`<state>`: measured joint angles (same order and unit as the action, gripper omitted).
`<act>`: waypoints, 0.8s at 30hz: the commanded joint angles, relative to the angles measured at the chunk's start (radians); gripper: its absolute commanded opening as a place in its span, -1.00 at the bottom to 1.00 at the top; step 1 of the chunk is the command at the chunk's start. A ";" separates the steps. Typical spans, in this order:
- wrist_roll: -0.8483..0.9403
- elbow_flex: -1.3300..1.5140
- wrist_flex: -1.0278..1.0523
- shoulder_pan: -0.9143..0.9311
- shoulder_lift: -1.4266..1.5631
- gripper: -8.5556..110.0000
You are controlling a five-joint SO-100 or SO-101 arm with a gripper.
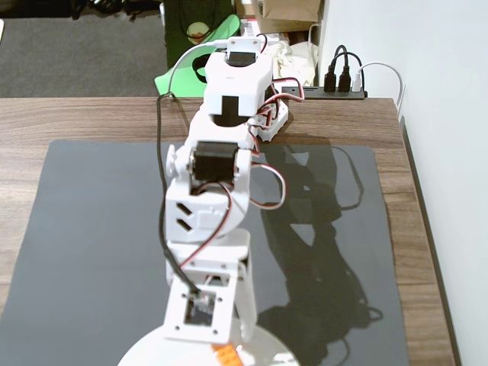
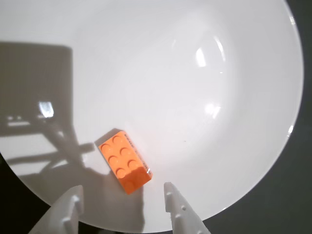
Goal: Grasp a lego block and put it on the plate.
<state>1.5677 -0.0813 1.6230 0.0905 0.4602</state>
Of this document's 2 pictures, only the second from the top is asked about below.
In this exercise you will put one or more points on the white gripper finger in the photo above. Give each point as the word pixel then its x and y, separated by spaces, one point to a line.
pixel 179 212
pixel 62 212

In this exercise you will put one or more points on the white round plate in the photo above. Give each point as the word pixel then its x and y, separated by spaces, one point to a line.
pixel 158 73

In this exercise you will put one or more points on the orange lego block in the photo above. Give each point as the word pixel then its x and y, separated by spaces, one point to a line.
pixel 122 156

